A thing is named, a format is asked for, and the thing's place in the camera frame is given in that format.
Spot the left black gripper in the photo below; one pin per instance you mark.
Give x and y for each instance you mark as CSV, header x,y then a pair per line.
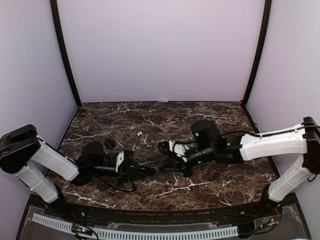
x,y
130,172

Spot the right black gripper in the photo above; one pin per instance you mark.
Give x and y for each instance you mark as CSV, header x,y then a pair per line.
x,y
175,165

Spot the black round charging case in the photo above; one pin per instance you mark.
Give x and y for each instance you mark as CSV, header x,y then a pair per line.
x,y
109,143

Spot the black oval charging case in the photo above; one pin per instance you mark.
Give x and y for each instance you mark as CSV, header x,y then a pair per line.
x,y
148,171

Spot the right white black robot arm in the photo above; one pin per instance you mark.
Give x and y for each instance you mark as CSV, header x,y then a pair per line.
x,y
241,146

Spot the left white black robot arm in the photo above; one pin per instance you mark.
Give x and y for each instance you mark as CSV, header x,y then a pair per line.
x,y
22,148

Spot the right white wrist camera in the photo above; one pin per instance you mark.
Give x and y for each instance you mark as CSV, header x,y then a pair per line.
x,y
178,149

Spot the white slotted cable duct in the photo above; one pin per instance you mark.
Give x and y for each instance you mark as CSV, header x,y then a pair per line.
x,y
133,232

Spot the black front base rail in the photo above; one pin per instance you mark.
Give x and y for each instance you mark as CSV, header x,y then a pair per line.
x,y
90,215

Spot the right black frame post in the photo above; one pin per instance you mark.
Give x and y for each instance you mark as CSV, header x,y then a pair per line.
x,y
258,53

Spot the black frame post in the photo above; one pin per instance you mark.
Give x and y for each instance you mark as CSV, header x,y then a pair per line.
x,y
258,53
63,51

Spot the left black frame post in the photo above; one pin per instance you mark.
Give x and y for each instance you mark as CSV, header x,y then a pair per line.
x,y
63,51

